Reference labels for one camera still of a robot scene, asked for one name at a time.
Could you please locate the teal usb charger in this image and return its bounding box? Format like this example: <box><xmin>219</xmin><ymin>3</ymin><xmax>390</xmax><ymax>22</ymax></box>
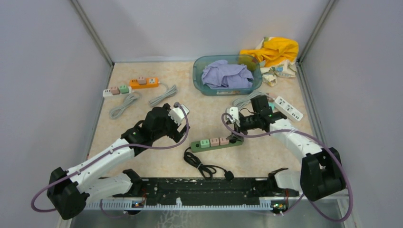
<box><xmin>269</xmin><ymin>102</ymin><xmax>275</xmax><ymax>111</ymax></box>

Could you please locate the green power strip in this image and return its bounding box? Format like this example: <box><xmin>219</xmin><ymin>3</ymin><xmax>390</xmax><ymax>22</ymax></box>
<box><xmin>190</xmin><ymin>137</ymin><xmax>243</xmax><ymax>153</ymax></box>

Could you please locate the black cable with plug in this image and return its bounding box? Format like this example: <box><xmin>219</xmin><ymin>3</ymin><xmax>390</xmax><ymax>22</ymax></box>
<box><xmin>183</xmin><ymin>148</ymin><xmax>235</xmax><ymax>181</ymax></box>

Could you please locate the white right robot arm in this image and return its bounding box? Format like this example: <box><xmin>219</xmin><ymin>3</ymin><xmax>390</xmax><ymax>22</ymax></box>
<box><xmin>222</xmin><ymin>95</ymin><xmax>347</xmax><ymax>201</ymax></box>

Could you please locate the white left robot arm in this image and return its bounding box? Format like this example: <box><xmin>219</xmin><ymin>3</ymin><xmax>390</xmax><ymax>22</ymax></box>
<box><xmin>46</xmin><ymin>103</ymin><xmax>190</xmax><ymax>220</ymax></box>

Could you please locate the light green usb charger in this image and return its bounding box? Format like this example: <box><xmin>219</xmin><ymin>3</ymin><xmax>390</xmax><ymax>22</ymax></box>
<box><xmin>200</xmin><ymin>139</ymin><xmax>211</xmax><ymax>149</ymax></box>

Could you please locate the orange power strip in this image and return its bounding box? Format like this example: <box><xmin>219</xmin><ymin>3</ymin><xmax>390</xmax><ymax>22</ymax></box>
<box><xmin>129</xmin><ymin>77</ymin><xmax>159</xmax><ymax>90</ymax></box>

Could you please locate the green charger on white strip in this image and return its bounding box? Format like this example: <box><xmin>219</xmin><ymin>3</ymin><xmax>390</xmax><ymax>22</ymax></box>
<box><xmin>118</xmin><ymin>85</ymin><xmax>130</xmax><ymax>94</ymax></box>

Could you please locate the white patterned cloth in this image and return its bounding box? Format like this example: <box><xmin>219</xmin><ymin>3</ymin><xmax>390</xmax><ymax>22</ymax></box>
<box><xmin>260</xmin><ymin>59</ymin><xmax>297</xmax><ymax>86</ymax></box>

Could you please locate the pink charger on white strip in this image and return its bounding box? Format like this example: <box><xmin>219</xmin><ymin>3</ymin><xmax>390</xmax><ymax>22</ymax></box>
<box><xmin>109</xmin><ymin>86</ymin><xmax>120</xmax><ymax>95</ymax></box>

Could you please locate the purple cloth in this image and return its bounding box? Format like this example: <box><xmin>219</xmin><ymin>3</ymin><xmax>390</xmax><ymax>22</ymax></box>
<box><xmin>201</xmin><ymin>60</ymin><xmax>254</xmax><ymax>89</ymax></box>

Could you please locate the teal plastic basin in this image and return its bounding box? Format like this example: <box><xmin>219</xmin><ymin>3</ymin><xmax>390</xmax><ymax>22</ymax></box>
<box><xmin>192</xmin><ymin>55</ymin><xmax>262</xmax><ymax>95</ymax></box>

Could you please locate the small white power strip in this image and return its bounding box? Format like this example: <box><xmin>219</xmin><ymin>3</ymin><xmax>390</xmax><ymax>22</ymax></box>
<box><xmin>103</xmin><ymin>87</ymin><xmax>132</xmax><ymax>99</ymax></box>

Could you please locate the yellow cloth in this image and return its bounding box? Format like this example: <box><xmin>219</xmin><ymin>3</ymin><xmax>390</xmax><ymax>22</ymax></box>
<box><xmin>240</xmin><ymin>37</ymin><xmax>299</xmax><ymax>67</ymax></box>

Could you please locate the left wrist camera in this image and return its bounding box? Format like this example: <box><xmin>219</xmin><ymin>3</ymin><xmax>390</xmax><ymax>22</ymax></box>
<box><xmin>168</xmin><ymin>102</ymin><xmax>190</xmax><ymax>126</ymax></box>

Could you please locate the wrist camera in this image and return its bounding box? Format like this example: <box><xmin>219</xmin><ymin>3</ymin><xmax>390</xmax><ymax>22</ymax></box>
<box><xmin>224</xmin><ymin>107</ymin><xmax>240</xmax><ymax>124</ymax></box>
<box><xmin>168</xmin><ymin>102</ymin><xmax>190</xmax><ymax>126</ymax></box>

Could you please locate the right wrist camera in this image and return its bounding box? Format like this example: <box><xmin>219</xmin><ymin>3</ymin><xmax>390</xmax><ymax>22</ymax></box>
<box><xmin>224</xmin><ymin>107</ymin><xmax>240</xmax><ymax>124</ymax></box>

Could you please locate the grey coiled cable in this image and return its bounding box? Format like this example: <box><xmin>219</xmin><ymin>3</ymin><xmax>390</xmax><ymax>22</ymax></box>
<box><xmin>148</xmin><ymin>82</ymin><xmax>178</xmax><ymax>108</ymax></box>

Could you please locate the small strip grey cable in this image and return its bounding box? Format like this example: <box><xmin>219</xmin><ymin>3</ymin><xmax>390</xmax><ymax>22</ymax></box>
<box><xmin>109</xmin><ymin>91</ymin><xmax>142</xmax><ymax>120</ymax></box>

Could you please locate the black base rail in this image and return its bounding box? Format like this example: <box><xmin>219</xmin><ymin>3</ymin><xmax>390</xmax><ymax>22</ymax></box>
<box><xmin>115</xmin><ymin>178</ymin><xmax>299</xmax><ymax>206</ymax></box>

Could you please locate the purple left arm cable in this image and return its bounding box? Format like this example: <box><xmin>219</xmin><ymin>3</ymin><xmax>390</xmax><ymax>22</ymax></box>
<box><xmin>30</xmin><ymin>102</ymin><xmax>190</xmax><ymax>219</ymax></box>

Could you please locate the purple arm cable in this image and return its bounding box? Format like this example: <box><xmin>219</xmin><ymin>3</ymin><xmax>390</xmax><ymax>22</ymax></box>
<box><xmin>221</xmin><ymin>113</ymin><xmax>354</xmax><ymax>223</ymax></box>
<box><xmin>30</xmin><ymin>102</ymin><xmax>190</xmax><ymax>219</ymax></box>

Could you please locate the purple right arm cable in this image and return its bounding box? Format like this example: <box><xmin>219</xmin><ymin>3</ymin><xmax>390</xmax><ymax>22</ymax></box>
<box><xmin>221</xmin><ymin>113</ymin><xmax>354</xmax><ymax>223</ymax></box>

